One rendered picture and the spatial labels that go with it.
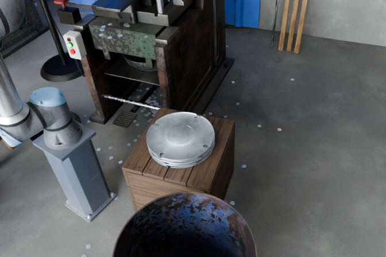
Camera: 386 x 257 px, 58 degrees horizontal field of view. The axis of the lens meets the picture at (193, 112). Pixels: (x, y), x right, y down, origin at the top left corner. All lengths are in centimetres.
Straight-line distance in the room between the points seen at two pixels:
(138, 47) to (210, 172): 76
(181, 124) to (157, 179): 27
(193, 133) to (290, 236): 63
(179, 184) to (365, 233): 85
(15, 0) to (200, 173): 87
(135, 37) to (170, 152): 64
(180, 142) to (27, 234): 85
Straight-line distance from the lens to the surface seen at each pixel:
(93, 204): 176
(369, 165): 205
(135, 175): 149
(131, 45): 183
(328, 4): 293
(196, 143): 146
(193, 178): 140
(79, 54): 192
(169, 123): 156
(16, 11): 115
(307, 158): 198
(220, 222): 128
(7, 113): 132
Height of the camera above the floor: 145
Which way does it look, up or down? 41 degrees down
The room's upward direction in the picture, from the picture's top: 5 degrees counter-clockwise
